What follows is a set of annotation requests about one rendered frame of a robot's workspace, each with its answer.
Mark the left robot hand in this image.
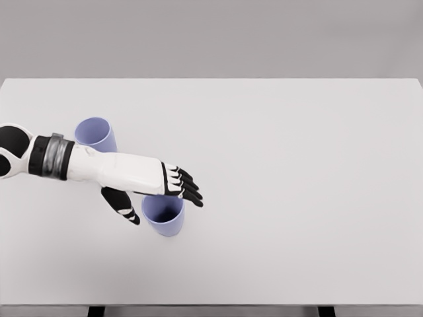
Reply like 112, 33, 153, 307
98, 152, 204, 226

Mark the lavender cup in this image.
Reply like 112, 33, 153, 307
141, 194, 185, 238
74, 116, 118, 153

